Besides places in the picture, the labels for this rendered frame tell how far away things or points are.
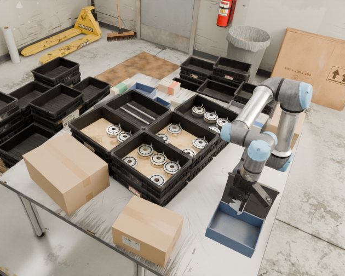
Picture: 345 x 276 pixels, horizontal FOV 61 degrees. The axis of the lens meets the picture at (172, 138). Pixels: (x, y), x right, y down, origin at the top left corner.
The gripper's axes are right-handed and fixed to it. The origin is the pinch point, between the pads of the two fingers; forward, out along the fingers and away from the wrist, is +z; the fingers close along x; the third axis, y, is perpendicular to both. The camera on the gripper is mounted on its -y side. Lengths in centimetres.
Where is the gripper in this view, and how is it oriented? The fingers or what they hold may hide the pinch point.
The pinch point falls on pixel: (240, 212)
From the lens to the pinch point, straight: 133.4
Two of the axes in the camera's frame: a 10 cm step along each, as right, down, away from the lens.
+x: -4.8, 4.6, -7.5
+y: -8.7, -3.7, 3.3
